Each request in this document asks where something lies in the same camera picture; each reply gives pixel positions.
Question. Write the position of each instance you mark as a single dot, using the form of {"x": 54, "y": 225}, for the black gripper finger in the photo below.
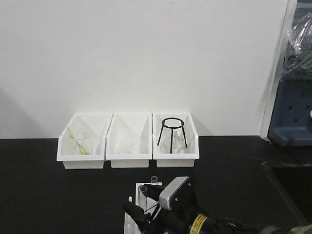
{"x": 137, "y": 214}
{"x": 153, "y": 191}

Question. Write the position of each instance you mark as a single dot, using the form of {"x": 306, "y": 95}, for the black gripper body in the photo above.
{"x": 172, "y": 222}

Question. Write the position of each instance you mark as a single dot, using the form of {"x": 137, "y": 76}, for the clear glass test tube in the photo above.
{"x": 154, "y": 180}
{"x": 142, "y": 197}

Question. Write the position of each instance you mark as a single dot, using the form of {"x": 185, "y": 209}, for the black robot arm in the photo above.
{"x": 206, "y": 225}

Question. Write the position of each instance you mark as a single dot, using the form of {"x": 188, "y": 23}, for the white test tube rack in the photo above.
{"x": 130, "y": 227}

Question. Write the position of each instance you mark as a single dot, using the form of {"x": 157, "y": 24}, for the blue-grey pegboard drying rack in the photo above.
{"x": 287, "y": 119}

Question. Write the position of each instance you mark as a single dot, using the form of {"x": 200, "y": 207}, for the clear glass flask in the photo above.
{"x": 176, "y": 147}

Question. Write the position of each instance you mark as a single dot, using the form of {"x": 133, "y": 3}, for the right white plastic bin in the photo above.
{"x": 189, "y": 155}

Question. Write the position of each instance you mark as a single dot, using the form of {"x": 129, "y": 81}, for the white plastic bin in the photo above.
{"x": 82, "y": 143}
{"x": 137, "y": 126}
{"x": 189, "y": 155}

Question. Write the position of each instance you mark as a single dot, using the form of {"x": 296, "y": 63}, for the small clear beaker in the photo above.
{"x": 126, "y": 146}

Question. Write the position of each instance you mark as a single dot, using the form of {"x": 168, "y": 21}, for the middle white plastic bin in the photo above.
{"x": 137, "y": 126}

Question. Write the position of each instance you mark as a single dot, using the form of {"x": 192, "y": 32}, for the yellow-green dropper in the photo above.
{"x": 77, "y": 142}

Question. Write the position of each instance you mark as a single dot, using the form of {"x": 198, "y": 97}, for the clear beaker in left bin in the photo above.
{"x": 85, "y": 143}

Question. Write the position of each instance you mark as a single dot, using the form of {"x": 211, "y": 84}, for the left white plastic bin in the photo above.
{"x": 82, "y": 143}

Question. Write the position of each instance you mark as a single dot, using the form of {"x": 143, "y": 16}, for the black sink basin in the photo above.
{"x": 294, "y": 184}

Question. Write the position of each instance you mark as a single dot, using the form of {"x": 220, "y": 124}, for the clear bag of pegs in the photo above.
{"x": 298, "y": 60}

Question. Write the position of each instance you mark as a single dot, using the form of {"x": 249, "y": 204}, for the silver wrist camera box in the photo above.
{"x": 177, "y": 193}

